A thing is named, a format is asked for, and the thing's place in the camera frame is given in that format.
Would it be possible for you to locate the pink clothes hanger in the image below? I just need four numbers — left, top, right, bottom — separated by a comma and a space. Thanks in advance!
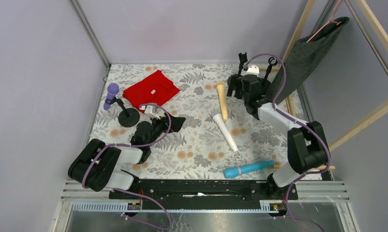
306, 0, 343, 43

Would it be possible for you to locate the black mic stand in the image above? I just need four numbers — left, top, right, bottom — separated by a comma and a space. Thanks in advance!
104, 97, 140, 128
227, 52, 248, 96
259, 57, 278, 96

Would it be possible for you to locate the cream yellow microphone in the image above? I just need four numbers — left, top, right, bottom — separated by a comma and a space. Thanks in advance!
215, 81, 228, 121

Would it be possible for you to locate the white microphone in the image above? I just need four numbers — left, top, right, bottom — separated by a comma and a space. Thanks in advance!
211, 110, 239, 152

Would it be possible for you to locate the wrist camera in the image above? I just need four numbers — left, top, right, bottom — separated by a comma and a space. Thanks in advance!
242, 65, 260, 76
139, 104, 161, 119

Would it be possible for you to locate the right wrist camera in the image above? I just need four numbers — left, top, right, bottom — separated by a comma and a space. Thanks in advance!
242, 65, 260, 76

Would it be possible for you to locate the teal blue microphone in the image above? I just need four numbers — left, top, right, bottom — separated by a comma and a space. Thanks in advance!
223, 160, 274, 178

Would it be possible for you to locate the wooden frame rack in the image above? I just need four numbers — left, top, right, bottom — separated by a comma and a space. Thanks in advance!
299, 0, 388, 172

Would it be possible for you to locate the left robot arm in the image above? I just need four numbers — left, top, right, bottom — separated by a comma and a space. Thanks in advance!
68, 116, 186, 192

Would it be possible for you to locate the floral table mat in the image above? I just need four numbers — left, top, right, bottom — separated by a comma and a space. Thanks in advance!
78, 63, 316, 181

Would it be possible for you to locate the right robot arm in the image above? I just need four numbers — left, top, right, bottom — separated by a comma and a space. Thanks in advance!
227, 74, 330, 188

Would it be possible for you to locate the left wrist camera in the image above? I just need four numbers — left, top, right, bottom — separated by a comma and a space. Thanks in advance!
139, 104, 161, 119

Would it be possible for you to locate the dark grey hanging cloth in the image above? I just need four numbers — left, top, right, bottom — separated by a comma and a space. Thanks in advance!
265, 16, 350, 104

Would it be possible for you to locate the red folded cloth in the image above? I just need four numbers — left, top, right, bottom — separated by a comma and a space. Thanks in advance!
122, 70, 180, 113

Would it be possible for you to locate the purple microphone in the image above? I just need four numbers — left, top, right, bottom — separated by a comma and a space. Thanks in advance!
103, 83, 119, 111

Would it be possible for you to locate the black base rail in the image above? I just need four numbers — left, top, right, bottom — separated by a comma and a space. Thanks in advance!
109, 179, 283, 210

